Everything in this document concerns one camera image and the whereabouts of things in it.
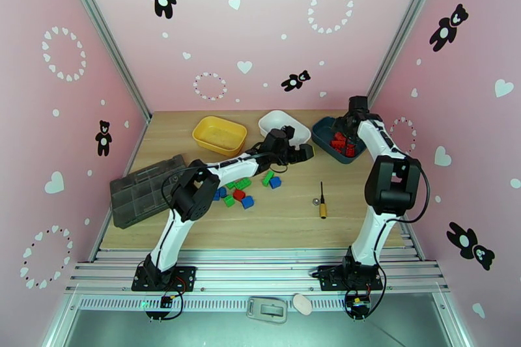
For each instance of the yellow plastic container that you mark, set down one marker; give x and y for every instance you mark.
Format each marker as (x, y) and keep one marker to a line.
(219, 134)

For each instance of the green sloped lego brick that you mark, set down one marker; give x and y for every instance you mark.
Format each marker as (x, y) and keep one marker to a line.
(267, 178)

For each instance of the small green lego brick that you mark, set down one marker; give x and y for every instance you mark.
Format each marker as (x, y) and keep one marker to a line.
(229, 201)

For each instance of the long green lego brick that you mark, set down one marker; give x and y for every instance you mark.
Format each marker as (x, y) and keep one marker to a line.
(243, 183)

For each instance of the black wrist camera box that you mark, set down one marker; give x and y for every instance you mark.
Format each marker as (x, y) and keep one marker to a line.
(288, 133)
(358, 104)

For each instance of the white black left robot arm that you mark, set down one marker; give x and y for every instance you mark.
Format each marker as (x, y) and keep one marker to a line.
(191, 199)

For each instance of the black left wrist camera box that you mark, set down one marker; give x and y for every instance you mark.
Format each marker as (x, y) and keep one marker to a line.
(288, 133)

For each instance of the white plastic container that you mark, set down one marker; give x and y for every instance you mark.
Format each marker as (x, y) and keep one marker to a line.
(274, 120)

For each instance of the dark blue plastic container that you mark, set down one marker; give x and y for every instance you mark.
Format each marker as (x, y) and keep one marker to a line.
(323, 136)

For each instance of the beige oval pad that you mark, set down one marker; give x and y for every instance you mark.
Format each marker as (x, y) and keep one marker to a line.
(302, 304)

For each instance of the red lego brick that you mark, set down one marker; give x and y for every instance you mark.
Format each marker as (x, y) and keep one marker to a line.
(349, 150)
(337, 141)
(239, 195)

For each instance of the grey transparent organizer box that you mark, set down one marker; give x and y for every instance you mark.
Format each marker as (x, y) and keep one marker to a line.
(142, 191)

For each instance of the small black circuit board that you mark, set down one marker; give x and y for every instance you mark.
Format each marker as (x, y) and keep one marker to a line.
(358, 305)
(166, 302)

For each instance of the silver aluminium base frame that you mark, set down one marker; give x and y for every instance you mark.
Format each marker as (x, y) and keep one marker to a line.
(252, 272)

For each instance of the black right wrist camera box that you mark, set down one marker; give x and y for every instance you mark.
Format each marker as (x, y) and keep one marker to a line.
(358, 104)

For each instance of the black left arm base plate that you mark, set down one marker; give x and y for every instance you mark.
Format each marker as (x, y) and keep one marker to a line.
(183, 274)

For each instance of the tall blue lego brick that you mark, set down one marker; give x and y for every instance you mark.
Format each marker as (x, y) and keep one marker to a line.
(222, 194)

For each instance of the aluminium corner post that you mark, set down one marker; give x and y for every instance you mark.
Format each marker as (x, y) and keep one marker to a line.
(407, 28)
(108, 40)

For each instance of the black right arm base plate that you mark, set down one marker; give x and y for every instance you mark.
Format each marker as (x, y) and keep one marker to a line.
(329, 276)

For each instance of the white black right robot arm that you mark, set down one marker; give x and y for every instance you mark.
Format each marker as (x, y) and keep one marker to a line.
(390, 187)

